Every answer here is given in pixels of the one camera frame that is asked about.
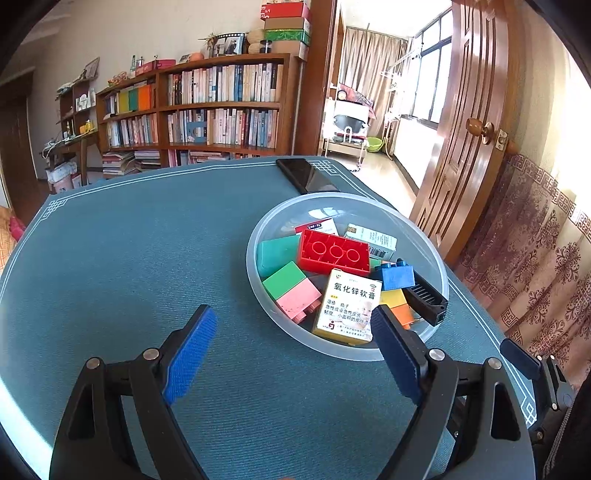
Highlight black comb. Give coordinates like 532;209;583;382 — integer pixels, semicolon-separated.
404;271;450;327

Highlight blue toy brick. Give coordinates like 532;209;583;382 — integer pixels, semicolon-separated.
372;258;416;291

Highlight pink and green toy block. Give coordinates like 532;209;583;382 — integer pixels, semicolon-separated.
262;261;323;324

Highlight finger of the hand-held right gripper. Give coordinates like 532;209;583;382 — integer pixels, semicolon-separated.
500;338;543;380

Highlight teal cloth covered desktop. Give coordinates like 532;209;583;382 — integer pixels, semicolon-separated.
0;156;541;480

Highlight red toy brick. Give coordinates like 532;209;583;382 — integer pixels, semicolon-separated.
297;229;371;277

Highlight dark wooden door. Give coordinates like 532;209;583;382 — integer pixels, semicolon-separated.
0;69;43;223

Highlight white clothes drying rack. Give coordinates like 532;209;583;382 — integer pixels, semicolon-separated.
379;46;417;158

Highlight wooden side desk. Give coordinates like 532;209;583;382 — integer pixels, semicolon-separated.
44;131;100;188

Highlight black smartphone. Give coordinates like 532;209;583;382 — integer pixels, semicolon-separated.
276;158;341;195

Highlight wooden bookshelf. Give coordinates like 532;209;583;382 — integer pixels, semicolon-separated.
95;53;301;177

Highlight green patterned box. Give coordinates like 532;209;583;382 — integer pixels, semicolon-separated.
264;29;310;45

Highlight balcony window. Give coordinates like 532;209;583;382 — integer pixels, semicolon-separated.
406;9;454;126

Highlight clear plastic bowl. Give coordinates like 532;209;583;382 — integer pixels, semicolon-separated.
246;193;450;362

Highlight large red box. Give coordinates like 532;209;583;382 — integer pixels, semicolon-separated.
261;1;313;20

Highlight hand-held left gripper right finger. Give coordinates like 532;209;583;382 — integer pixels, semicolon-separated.
369;305;539;480

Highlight beige balcony curtain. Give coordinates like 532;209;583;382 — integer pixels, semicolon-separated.
339;27;408;134

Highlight rows of books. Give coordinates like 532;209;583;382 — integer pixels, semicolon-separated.
104;65;282;148

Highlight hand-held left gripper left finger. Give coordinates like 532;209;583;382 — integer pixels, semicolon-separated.
48;304;219;480

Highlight film strip photo frame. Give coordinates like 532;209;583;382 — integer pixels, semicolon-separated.
215;33;246;57

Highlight small wooden display shelf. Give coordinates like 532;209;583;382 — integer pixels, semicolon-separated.
58;78;99;136

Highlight flat red box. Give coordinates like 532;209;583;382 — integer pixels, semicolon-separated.
134;59;177;75

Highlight teal plastic case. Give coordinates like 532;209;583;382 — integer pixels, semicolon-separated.
256;235;302;279

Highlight yellow green ointment box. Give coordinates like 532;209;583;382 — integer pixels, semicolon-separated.
311;268;383;344

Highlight brown cardboard box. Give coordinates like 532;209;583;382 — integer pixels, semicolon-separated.
263;17;311;32

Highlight white red medicine box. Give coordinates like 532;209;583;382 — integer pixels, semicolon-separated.
294;217;339;236

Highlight white blue printed small box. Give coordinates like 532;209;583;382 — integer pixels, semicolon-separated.
344;223;398;263

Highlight carved wooden door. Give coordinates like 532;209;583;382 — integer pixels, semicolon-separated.
409;0;514;268

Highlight stack of magazines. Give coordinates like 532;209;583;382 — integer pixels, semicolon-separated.
102;150;163;179

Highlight pink storage boxes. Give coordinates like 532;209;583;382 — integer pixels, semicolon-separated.
45;161;85;195

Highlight white frame black chair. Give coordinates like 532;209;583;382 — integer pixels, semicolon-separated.
323;96;373;163

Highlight orange plaid blanket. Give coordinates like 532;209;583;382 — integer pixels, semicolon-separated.
0;205;28;274

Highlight orange and yellow toy block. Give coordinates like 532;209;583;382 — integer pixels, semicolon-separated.
379;288;416;330

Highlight brass door knob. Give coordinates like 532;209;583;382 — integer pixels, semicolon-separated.
465;117;509;151

